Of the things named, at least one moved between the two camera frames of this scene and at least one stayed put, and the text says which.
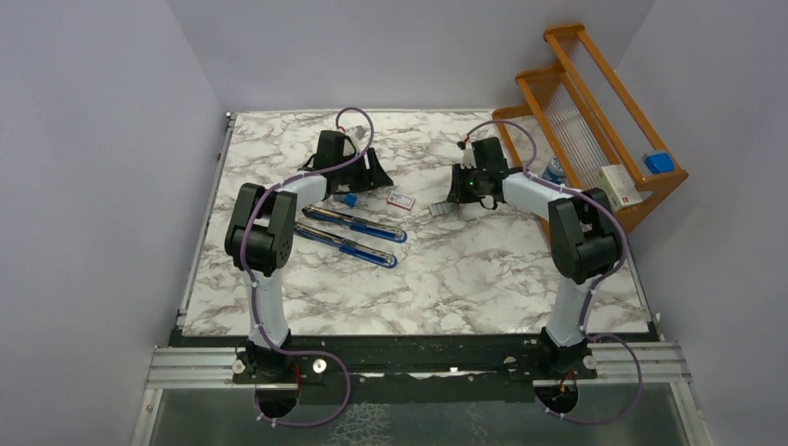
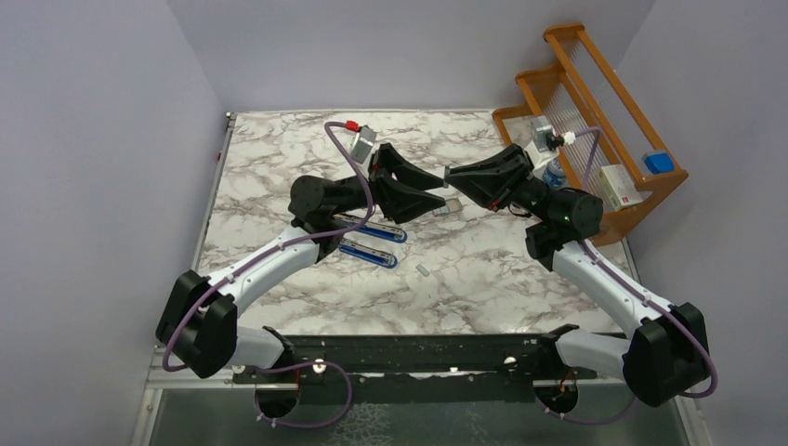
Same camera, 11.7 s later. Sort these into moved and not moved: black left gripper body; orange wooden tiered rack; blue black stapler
Moved: black left gripper body
Not moved: blue black stapler; orange wooden tiered rack
